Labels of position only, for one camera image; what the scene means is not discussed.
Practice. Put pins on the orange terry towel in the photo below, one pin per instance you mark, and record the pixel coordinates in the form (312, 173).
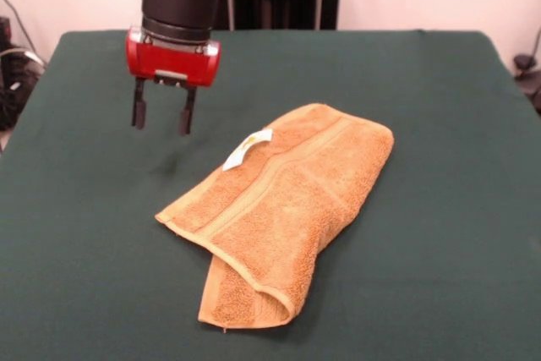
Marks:
(296, 209)

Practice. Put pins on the black equipment pile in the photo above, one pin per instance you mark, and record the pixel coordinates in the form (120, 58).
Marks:
(12, 94)

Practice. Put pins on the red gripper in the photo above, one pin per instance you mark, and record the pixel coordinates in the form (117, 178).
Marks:
(173, 61)

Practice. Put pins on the dark green table cloth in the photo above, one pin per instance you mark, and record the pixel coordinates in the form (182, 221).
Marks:
(84, 285)

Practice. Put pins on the dark grey stand base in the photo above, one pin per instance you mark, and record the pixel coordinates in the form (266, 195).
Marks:
(530, 82)

